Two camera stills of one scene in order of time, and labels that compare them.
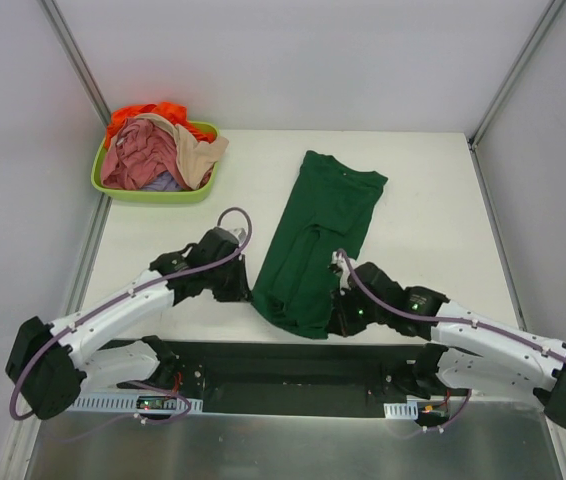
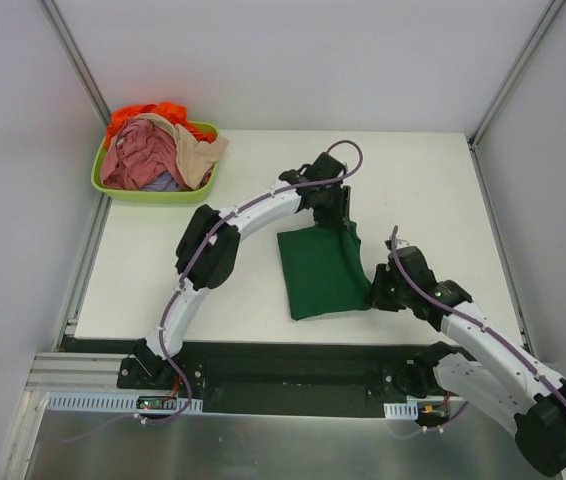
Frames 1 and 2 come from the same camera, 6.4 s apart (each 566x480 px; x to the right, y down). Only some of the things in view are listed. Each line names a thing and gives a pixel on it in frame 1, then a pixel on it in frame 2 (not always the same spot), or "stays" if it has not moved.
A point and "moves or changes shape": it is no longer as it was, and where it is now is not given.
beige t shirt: x=195 y=155 stays
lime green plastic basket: x=202 y=194 stays
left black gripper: x=233 y=282 → x=331 y=212
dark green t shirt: x=331 y=208 moves or changes shape
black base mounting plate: x=282 y=378 stays
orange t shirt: x=174 y=112 stays
